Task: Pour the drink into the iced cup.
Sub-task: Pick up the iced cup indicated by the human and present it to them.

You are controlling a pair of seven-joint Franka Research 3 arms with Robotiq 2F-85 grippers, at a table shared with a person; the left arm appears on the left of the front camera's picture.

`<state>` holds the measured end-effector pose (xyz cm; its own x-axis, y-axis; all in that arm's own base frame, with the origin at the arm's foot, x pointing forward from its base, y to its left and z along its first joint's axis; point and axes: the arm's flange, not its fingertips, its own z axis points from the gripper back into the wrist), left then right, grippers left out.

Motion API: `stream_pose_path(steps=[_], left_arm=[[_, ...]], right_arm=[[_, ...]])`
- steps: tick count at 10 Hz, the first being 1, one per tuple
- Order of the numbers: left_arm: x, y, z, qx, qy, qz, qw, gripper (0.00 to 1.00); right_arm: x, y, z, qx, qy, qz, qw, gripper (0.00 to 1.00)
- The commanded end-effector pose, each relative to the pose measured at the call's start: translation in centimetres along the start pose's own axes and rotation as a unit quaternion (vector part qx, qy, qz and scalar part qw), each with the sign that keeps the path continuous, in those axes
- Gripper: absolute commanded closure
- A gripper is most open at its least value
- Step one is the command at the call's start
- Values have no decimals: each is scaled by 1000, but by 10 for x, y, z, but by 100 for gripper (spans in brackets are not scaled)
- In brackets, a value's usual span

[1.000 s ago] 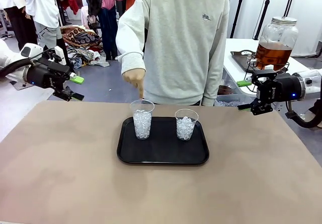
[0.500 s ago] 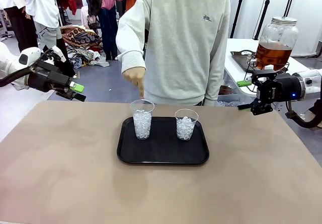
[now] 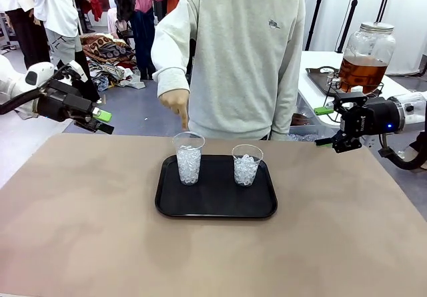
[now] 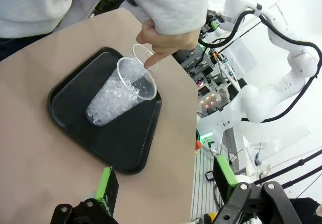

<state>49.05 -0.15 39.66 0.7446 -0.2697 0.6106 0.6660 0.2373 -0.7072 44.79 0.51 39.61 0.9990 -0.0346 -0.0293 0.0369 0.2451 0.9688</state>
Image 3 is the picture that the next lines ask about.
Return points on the dark rectangular serving tray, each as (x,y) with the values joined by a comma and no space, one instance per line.
(320,80)

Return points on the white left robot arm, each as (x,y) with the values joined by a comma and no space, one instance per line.
(13,80)

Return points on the black plastic serving tray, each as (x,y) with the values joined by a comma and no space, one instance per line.
(217,203)

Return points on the person's right forearm grey sleeve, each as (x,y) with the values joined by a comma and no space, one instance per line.
(171,80)

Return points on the black stand pole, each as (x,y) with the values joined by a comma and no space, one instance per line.
(384,0)
(317,10)
(351,10)

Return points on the brown round bowl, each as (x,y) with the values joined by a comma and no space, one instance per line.
(300,119)

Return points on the person white jacket black trousers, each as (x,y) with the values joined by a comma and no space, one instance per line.
(26,36)

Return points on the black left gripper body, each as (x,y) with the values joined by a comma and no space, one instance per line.
(63,105)

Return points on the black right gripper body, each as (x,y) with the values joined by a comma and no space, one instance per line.
(373,118)

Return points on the pile of patterned cloths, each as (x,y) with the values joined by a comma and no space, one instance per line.
(106,48)

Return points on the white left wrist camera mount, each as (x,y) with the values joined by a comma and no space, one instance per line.
(76,68)

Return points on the person's left forearm grey sleeve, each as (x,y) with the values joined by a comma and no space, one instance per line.
(285,110)

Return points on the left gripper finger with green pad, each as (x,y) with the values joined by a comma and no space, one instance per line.
(103,116)
(105,129)

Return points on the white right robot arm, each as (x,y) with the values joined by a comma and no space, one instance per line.
(413,110)

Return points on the person white shirt grey trousers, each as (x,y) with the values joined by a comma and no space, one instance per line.
(56,6)

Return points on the glass drink dispenser with tea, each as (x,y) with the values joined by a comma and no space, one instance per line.
(367,53)

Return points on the red hanging garment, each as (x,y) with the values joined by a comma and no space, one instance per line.
(95,6)

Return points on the person's right hand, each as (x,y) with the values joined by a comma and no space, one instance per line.
(177,100)

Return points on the short clear iced plastic cup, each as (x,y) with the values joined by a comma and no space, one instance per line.
(247,173)

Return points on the tall clear iced plastic cup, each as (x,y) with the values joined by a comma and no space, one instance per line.
(190,167)

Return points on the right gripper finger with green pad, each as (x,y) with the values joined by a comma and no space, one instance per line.
(350,99)
(347,143)

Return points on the person in grey sweatshirt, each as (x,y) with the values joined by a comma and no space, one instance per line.
(240,60)

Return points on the clear plastic ice bin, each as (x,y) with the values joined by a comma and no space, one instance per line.
(305,137)

